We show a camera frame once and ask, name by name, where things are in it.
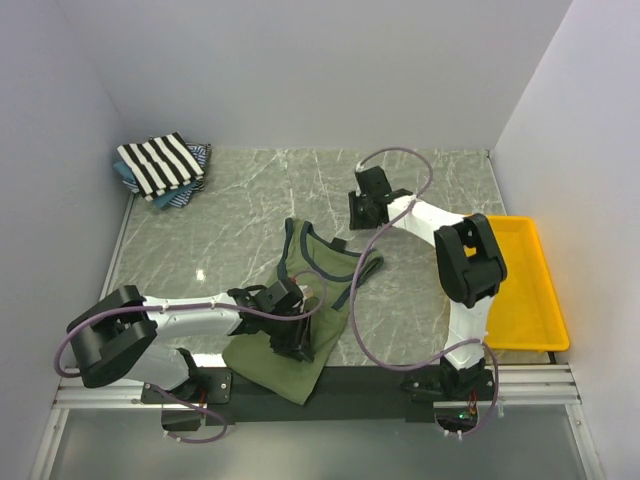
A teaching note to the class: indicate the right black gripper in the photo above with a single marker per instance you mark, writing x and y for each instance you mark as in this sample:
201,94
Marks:
355,222

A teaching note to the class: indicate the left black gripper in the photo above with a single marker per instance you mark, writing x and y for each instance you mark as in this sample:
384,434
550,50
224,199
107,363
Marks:
298,344

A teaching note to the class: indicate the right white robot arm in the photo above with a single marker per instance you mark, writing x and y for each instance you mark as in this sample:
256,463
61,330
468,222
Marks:
470,269

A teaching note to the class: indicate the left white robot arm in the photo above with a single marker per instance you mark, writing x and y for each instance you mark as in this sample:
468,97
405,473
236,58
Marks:
120,337

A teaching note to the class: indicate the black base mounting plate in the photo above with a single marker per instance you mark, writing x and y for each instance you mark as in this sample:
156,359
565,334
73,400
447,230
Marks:
353,393

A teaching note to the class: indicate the yellow plastic tray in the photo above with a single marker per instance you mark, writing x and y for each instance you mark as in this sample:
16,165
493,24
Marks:
526,314

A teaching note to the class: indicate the black white striped folded top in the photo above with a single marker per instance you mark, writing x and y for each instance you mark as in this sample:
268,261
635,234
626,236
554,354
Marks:
161,165

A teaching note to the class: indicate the teal folded top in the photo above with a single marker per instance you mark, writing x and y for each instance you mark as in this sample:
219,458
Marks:
129,180

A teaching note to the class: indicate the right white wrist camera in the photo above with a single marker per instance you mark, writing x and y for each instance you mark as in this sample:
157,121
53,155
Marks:
359,167

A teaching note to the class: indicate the aluminium frame rail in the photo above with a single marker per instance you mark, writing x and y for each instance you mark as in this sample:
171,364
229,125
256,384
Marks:
519,385

